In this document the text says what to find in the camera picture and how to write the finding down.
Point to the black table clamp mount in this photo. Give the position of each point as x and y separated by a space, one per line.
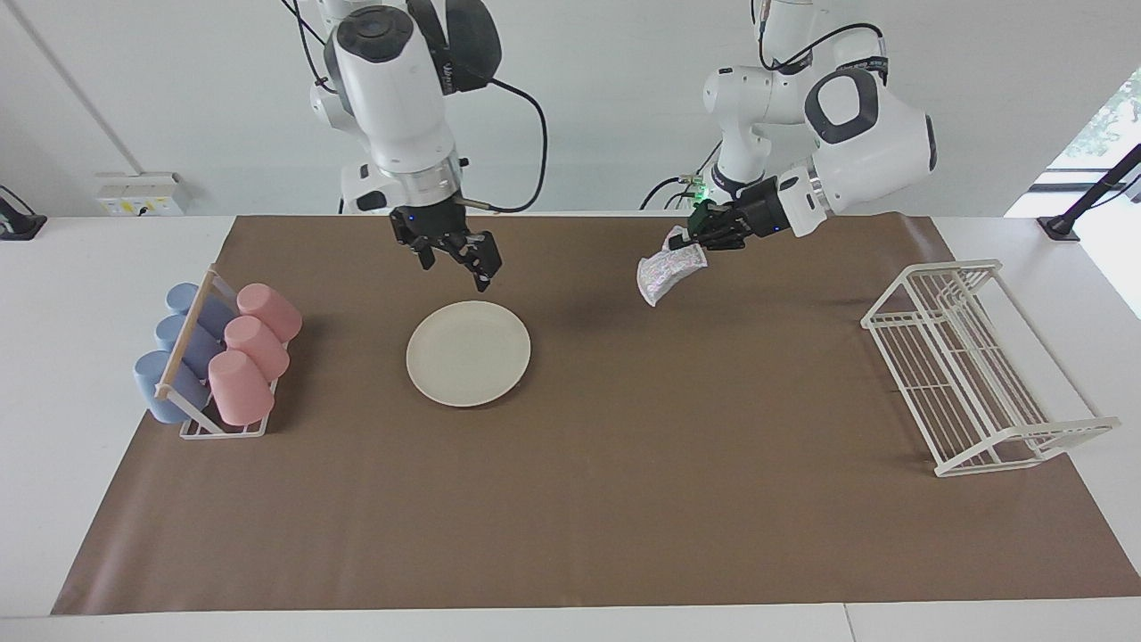
20 223

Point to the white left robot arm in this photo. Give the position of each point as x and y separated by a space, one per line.
874 143

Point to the brown table mat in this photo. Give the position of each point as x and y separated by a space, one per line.
624 499

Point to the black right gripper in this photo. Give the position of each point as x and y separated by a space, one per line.
428 227

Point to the bright window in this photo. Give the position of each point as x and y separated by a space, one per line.
1114 116

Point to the green lit connector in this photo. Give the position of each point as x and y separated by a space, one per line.
701 187

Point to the cup rack with wooden rod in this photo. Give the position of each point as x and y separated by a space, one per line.
187 332

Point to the white wall outlet box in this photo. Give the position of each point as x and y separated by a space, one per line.
143 194

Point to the cream round plate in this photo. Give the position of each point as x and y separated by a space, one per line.
468 354

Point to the pink plastic cup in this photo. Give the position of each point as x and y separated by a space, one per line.
270 310
241 388
258 346

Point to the black angled stand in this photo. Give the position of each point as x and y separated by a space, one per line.
1092 192

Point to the blue plastic cup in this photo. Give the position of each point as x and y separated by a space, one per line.
174 334
156 388
183 299

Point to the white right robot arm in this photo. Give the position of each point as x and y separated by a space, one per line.
401 98

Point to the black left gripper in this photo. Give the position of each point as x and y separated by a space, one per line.
744 218

